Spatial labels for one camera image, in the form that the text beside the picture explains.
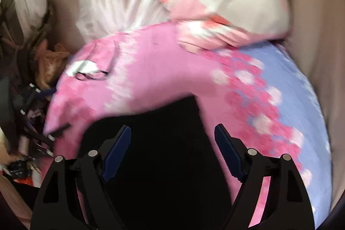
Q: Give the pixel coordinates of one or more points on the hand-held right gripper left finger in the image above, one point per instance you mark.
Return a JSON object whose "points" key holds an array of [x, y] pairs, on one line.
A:
{"points": [[118, 149]]}

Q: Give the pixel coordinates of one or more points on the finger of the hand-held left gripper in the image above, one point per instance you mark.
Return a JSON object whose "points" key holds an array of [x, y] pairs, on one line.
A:
{"points": [[58, 130]]}

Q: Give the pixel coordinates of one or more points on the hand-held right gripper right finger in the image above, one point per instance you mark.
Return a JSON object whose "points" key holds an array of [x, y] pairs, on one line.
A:
{"points": [[227, 149]]}

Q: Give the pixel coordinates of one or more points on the black pants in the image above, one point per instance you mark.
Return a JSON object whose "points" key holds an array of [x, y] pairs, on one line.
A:
{"points": [[164, 154]]}

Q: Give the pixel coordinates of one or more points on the orange-brown cloth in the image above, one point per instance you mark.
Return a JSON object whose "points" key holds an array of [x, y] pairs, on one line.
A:
{"points": [[52, 57]]}

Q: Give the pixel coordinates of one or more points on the pink and blue floral blanket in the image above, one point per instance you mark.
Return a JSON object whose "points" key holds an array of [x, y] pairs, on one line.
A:
{"points": [[161, 71]]}

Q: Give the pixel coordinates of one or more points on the dark cloth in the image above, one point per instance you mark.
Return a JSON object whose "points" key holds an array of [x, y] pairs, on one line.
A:
{"points": [[13, 44]]}

